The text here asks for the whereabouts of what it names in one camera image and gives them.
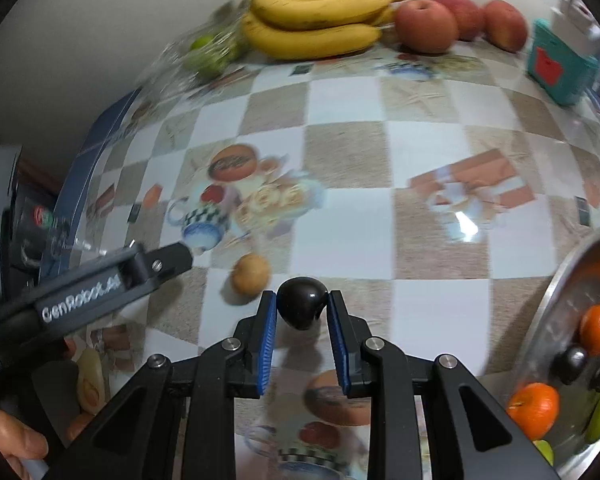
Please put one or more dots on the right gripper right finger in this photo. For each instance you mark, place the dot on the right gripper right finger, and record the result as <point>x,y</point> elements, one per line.
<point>468,433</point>

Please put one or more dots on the red apple middle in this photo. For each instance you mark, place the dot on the red apple middle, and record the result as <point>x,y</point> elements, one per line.
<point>468,16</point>

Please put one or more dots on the red apple far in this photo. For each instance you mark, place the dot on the red apple far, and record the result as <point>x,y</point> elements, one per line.
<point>504,26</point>

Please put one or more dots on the round steel tray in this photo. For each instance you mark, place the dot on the round steel tray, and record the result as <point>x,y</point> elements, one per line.
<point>553,353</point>

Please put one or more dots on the orange tangerine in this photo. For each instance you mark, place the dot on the orange tangerine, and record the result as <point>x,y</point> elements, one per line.
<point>534,408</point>

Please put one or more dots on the teal plastic basket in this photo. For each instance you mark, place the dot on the teal plastic basket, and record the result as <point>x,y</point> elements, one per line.
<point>558,70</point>

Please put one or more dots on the person left hand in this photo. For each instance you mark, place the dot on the person left hand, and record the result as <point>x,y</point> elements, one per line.
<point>19,442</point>

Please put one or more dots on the yellow banana bunch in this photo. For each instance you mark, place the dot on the yellow banana bunch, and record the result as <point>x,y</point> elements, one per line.
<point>305,30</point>

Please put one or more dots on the checkered plastic tablecloth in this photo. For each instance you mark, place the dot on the checkered plastic tablecloth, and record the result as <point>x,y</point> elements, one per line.
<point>439,195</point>

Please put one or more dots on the white power adapter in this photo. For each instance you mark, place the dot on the white power adapter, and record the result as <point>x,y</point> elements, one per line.
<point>576,26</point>

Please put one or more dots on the red apple front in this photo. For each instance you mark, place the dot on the red apple front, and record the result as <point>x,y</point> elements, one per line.
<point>425,26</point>

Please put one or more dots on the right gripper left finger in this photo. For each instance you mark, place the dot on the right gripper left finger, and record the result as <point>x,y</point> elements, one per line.
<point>178,417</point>

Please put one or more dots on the red apple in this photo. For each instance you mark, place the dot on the red apple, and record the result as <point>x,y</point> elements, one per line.
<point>425,26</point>
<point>468,16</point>
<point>504,26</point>

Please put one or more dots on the large green guava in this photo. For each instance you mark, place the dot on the large green guava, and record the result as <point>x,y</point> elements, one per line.
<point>546,450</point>

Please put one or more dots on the clear plastic fruit box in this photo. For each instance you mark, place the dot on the clear plastic fruit box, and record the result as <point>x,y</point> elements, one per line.
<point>198,56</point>

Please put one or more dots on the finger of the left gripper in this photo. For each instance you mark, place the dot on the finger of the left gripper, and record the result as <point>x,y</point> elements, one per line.
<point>133,272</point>

